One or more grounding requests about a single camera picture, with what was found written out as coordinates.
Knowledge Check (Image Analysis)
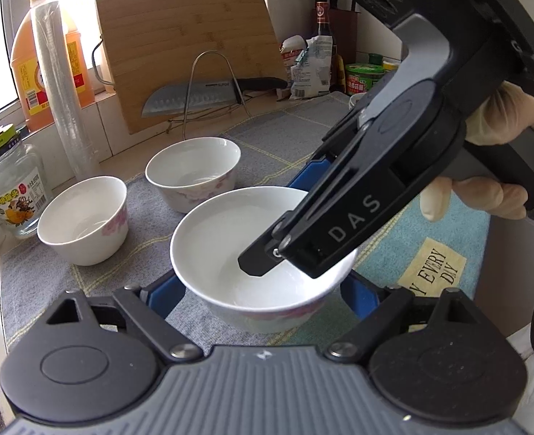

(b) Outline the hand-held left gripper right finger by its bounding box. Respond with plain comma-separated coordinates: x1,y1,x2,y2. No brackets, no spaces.
327,274,477,364

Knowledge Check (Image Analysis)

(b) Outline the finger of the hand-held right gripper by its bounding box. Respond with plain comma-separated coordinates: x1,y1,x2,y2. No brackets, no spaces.
286,97,374,195
238,124,428,279

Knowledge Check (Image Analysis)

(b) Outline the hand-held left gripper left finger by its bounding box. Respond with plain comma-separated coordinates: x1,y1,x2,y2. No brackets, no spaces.
45,272,204,364

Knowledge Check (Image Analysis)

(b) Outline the white pink-flower bowl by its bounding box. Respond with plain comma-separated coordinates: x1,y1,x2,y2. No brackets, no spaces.
170,186,358,334
37,176,128,266
145,137,242,214

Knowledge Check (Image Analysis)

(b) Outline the person's right hand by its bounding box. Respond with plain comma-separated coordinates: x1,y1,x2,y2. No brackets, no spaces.
418,82,534,223

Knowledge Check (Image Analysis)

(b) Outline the teal cloth mat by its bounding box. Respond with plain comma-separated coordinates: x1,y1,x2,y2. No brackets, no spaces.
294,158,492,349

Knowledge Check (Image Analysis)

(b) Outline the grey checked mat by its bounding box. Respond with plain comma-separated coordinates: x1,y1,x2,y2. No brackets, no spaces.
0,91,363,354

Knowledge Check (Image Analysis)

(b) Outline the green-capped bottle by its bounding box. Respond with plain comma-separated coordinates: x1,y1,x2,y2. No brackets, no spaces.
369,53,397,71

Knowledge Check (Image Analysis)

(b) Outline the green-lidded jar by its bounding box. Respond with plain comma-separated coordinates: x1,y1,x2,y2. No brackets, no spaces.
345,62,388,97

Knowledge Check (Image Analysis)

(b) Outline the white food packet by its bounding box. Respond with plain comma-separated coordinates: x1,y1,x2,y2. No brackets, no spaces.
289,36,334,100

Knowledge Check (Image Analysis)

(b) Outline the black knife block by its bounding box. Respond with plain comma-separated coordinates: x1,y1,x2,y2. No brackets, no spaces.
314,0,362,96

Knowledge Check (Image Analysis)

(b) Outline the red and white packet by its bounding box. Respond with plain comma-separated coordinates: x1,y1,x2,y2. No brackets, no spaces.
276,38,309,101

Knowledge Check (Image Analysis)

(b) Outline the dark sauce bottle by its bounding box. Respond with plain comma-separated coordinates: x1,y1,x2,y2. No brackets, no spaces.
313,2,339,83

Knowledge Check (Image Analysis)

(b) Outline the steel kitchen knife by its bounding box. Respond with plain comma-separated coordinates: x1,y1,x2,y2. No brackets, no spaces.
141,77,289,119

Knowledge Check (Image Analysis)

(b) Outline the glass jar with label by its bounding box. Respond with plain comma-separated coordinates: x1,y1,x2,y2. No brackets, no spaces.
0,124,53,239

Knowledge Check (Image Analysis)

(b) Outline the bamboo cutting board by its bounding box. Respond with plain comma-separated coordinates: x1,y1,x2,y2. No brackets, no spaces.
95,0,288,136

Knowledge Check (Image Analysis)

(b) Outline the clear plastic cup stack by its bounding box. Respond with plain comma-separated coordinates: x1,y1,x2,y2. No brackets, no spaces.
30,2,101,178

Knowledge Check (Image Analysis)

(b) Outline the large orange oil bottle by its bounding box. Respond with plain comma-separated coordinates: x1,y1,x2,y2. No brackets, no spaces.
11,0,95,133

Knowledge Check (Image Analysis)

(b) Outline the metal wire rack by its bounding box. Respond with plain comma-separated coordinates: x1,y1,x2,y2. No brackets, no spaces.
166,51,252,141

